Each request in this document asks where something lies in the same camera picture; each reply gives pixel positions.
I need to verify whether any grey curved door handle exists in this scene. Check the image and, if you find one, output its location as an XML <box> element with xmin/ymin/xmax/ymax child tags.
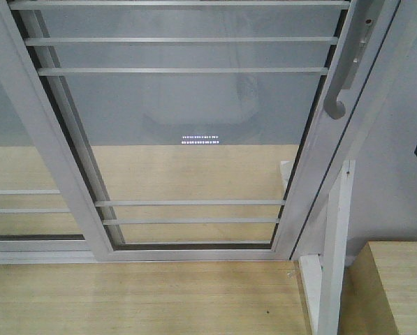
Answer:
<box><xmin>323</xmin><ymin>0</ymin><xmax>372</xmax><ymax>119</ymax></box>

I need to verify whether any white sliding glass door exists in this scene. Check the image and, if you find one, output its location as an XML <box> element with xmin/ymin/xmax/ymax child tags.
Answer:
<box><xmin>0</xmin><ymin>1</ymin><xmax>402</xmax><ymax>264</ymax></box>

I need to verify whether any light wooden box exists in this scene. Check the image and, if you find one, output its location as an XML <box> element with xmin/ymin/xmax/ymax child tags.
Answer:
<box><xmin>360</xmin><ymin>240</ymin><xmax>417</xmax><ymax>335</ymax></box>

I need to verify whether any plywood base platform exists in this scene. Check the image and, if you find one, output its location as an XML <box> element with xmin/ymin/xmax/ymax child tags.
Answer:
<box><xmin>0</xmin><ymin>144</ymin><xmax>401</xmax><ymax>335</ymax></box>

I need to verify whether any white door frame post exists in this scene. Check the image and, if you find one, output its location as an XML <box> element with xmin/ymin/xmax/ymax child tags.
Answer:
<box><xmin>289</xmin><ymin>0</ymin><xmax>417</xmax><ymax>261</ymax></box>

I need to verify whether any white triangular support bracket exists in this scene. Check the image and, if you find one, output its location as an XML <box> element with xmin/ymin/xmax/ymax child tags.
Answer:
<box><xmin>298</xmin><ymin>161</ymin><xmax>356</xmax><ymax>334</ymax></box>

